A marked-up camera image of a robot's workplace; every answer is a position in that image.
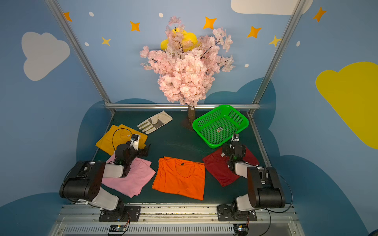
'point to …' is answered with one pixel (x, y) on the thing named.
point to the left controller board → (117, 229)
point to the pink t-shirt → (140, 172)
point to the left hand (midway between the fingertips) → (142, 140)
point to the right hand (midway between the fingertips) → (236, 143)
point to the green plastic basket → (216, 127)
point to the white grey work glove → (155, 122)
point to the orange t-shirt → (182, 177)
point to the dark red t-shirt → (218, 165)
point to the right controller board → (240, 229)
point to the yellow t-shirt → (116, 135)
